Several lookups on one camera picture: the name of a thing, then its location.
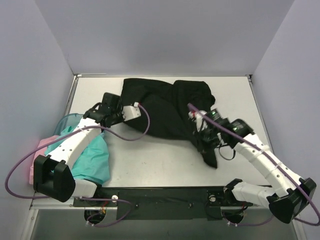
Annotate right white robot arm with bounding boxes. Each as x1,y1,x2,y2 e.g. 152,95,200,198
188,105,317,224

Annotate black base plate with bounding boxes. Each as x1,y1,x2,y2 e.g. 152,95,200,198
73,186,251,221

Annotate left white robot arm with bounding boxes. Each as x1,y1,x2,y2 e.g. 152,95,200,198
33,92,123,206

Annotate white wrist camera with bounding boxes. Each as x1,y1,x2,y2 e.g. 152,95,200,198
122,102,141,122
188,110,208,133

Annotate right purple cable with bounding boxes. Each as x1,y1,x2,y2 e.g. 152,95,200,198
187,102,320,227

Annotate black t shirt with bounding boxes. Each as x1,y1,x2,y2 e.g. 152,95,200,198
120,78,218,168

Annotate clear plastic bin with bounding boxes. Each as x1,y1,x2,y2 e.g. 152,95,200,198
53,113,83,136

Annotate pink t shirt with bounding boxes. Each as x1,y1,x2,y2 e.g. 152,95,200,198
27,134,61,186

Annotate teal t shirt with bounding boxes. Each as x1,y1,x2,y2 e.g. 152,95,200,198
44,124,111,187

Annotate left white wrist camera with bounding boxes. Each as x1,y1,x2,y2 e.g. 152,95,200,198
122,102,141,122

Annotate aluminium rail frame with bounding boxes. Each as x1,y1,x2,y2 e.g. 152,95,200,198
29,186,300,211

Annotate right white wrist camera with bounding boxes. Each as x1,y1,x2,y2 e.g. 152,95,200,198
188,110,208,133

